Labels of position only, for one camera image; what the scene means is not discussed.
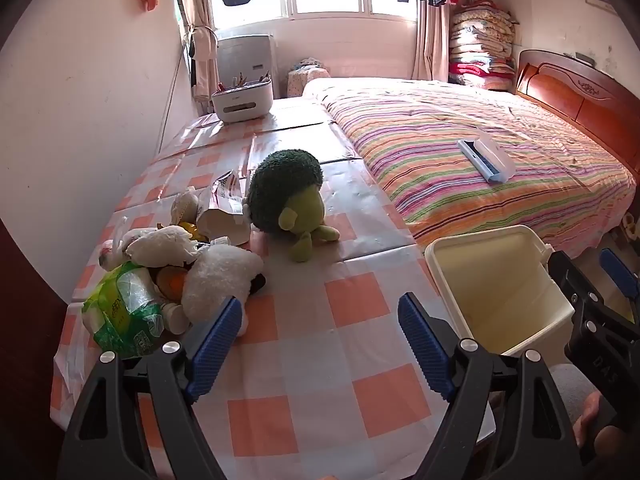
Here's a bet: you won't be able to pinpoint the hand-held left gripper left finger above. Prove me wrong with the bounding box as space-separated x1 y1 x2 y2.
62 296 246 480

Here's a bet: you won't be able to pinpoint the orange white checked tablecloth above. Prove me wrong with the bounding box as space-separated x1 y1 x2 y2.
50 97 496 480

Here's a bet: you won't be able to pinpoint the orange peel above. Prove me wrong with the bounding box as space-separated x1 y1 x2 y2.
157 266 190 297

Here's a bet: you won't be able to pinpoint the cream lace cloth bundle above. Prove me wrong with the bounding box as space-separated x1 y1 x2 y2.
171 187 201 224

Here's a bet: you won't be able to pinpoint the green printed plastic bag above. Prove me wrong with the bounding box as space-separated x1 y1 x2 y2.
81 261 168 359

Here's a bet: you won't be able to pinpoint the green broccoli plush toy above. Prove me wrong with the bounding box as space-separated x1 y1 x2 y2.
242 149 342 264

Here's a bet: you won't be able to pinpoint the floral covered stool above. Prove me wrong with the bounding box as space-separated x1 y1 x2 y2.
287 57 331 98

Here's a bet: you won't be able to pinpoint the white plastic bin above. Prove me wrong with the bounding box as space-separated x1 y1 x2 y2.
424 225 576 358

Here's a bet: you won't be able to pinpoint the yellow snack packet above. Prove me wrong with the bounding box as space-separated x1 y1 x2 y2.
177 221 207 242

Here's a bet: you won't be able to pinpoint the wooden headboard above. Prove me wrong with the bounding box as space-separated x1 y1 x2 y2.
515 49 640 171

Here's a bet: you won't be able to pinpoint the stack of folded quilts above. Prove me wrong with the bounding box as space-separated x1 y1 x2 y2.
447 0 518 92

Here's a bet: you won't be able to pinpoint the person's grey clothed leg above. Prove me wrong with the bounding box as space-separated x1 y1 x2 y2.
547 364 598 413

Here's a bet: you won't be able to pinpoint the striped bed sheet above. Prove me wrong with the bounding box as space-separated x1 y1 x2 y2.
302 77 637 261

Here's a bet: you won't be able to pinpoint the white organizer box with pens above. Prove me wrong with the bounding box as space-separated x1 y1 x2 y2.
211 77 275 125

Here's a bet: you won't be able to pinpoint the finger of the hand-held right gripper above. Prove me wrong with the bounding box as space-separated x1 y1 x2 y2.
547 250 601 311
599 248 640 326

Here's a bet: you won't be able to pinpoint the white air appliance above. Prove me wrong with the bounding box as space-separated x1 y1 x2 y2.
215 34 277 101

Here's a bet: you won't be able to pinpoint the white bag with red item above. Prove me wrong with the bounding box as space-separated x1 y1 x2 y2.
124 225 201 267

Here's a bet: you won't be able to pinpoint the pale slippers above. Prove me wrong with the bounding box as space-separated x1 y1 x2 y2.
620 210 640 241

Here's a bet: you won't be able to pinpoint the person's right hand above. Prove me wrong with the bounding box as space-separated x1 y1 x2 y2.
572 391 617 450

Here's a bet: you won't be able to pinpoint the thin wall cable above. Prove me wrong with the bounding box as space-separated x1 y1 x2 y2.
159 35 188 153

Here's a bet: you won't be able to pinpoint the white blue device on bed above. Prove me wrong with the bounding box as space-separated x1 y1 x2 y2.
457 136 516 184

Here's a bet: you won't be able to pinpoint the large white plush toy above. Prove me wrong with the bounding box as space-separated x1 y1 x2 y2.
181 246 265 337

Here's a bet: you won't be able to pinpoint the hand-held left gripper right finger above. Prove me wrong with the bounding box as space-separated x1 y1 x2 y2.
397 292 583 480

